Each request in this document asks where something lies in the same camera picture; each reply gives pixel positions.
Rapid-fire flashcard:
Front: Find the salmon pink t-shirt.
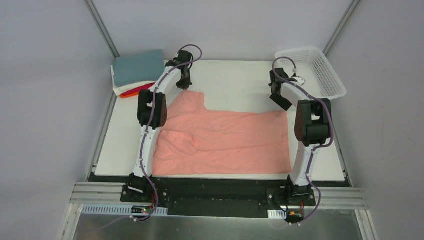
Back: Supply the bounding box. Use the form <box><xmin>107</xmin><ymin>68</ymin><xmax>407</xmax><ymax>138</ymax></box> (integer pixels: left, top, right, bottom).
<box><xmin>152</xmin><ymin>91</ymin><xmax>292</xmax><ymax>176</ymax></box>

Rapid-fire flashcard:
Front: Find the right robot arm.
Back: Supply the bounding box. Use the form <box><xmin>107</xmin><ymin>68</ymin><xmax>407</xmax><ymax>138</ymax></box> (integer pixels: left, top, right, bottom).
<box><xmin>269</xmin><ymin>68</ymin><xmax>335</xmax><ymax>206</ymax></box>

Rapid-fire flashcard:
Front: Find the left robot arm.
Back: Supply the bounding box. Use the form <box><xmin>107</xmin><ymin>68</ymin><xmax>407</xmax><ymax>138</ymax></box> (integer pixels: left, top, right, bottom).
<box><xmin>120</xmin><ymin>49</ymin><xmax>195</xmax><ymax>203</ymax></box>

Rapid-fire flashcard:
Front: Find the folded blue-grey t-shirt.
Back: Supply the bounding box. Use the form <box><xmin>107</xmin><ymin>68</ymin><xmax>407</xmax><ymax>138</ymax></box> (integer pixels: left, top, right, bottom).
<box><xmin>112</xmin><ymin>49</ymin><xmax>165</xmax><ymax>87</ymax></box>

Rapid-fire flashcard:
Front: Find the folded magenta t-shirt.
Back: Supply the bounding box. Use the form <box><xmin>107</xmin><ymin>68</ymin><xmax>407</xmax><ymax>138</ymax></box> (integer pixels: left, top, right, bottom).
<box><xmin>124</xmin><ymin>83</ymin><xmax>155</xmax><ymax>95</ymax></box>

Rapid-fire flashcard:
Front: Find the white plastic basket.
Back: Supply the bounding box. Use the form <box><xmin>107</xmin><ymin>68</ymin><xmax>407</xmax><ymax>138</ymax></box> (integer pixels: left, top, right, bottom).
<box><xmin>274</xmin><ymin>46</ymin><xmax>347</xmax><ymax>100</ymax></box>

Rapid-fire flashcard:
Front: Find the folded orange t-shirt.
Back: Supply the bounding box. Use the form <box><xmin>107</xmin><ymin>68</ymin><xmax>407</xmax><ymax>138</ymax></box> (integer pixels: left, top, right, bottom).
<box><xmin>120</xmin><ymin>89</ymin><xmax>140</xmax><ymax>99</ymax></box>

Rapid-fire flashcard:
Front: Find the folded white t-shirt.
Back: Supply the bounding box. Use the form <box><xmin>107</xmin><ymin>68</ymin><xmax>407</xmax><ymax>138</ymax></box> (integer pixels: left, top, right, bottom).
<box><xmin>110</xmin><ymin>65</ymin><xmax>156</xmax><ymax>96</ymax></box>

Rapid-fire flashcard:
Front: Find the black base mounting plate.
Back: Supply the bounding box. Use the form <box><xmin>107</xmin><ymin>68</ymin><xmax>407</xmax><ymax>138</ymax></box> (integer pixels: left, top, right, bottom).
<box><xmin>86</xmin><ymin>172</ymin><xmax>352</xmax><ymax>219</ymax></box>

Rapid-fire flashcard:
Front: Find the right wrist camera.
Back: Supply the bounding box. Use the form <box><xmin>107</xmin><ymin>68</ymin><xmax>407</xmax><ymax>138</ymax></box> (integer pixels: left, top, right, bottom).
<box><xmin>292</xmin><ymin>68</ymin><xmax>306</xmax><ymax>87</ymax></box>

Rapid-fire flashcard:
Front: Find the aluminium corner post left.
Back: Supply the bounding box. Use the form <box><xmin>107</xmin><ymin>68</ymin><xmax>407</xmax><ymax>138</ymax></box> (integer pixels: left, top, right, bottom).
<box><xmin>83</xmin><ymin>0</ymin><xmax>121</xmax><ymax>58</ymax></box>

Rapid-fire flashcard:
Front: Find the aluminium corner post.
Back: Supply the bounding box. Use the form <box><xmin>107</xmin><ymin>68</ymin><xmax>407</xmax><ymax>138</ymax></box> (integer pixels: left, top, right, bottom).
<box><xmin>323</xmin><ymin>0</ymin><xmax>362</xmax><ymax>56</ymax></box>
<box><xmin>83</xmin><ymin>0</ymin><xmax>121</xmax><ymax>58</ymax></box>

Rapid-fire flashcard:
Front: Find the right white slotted duct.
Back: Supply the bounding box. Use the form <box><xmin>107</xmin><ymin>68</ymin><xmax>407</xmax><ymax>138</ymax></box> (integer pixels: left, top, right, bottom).
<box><xmin>267</xmin><ymin>210</ymin><xmax>287</xmax><ymax>220</ymax></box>

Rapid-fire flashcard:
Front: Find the white slotted duct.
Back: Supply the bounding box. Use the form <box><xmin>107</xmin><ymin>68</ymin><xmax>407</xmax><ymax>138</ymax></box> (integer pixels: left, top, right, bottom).
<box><xmin>267</xmin><ymin>210</ymin><xmax>287</xmax><ymax>220</ymax></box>
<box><xmin>81</xmin><ymin>204</ymin><xmax>168</xmax><ymax>217</ymax></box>

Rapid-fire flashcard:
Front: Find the aluminium corner post right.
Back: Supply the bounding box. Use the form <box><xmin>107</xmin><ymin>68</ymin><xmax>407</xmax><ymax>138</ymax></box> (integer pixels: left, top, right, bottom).
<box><xmin>323</xmin><ymin>0</ymin><xmax>362</xmax><ymax>56</ymax></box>

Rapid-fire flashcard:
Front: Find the left white slotted duct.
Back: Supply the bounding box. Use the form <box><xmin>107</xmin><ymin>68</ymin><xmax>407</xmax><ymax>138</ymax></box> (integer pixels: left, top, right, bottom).
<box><xmin>81</xmin><ymin>204</ymin><xmax>168</xmax><ymax>217</ymax></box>

